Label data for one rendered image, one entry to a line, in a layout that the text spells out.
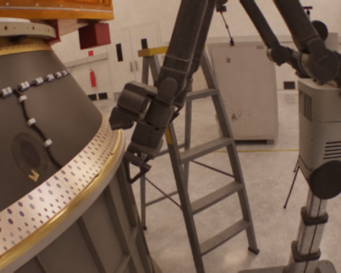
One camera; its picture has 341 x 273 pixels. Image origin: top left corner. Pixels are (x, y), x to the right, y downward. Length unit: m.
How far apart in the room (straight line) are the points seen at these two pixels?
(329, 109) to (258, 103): 3.01
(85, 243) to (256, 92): 3.27
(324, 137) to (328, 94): 0.13
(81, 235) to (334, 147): 0.81
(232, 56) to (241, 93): 0.53
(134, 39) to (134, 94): 7.84
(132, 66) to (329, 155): 7.95
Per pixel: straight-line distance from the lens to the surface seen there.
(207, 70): 1.67
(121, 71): 8.72
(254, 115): 3.81
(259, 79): 3.71
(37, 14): 1.12
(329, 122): 0.81
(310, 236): 1.12
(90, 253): 0.85
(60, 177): 0.75
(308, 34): 0.61
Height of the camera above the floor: 1.51
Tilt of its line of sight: 19 degrees down
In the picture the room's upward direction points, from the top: 8 degrees counter-clockwise
